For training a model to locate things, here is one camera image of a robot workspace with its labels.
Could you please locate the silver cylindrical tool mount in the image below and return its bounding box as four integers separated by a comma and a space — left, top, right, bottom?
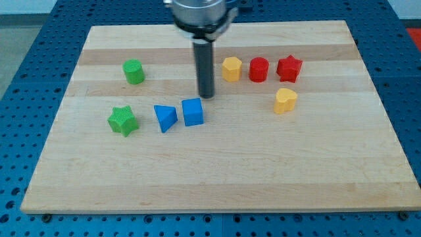
163, 0, 238, 42

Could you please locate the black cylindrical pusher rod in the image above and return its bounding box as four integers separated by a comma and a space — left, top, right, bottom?
193, 42, 215, 99

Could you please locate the blue cube block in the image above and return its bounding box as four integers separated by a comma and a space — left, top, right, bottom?
182, 98, 204, 126

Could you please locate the yellow heart block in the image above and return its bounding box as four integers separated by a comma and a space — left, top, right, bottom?
273, 88, 298, 115

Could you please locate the yellow hexagon block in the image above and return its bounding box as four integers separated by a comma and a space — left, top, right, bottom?
222, 57, 242, 82

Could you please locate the red cylinder block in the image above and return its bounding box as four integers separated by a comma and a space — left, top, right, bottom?
249, 57, 269, 83

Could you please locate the green cylinder block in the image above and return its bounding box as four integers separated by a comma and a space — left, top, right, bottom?
122, 59, 145, 84

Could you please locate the blue triangular prism block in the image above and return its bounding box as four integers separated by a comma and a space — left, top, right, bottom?
154, 105, 178, 133

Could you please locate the red star block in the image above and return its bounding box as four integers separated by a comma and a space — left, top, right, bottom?
276, 55, 303, 83

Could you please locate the green star block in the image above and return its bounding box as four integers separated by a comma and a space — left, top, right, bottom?
107, 105, 139, 137

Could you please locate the light wooden board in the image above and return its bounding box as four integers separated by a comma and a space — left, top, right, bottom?
20, 20, 420, 214

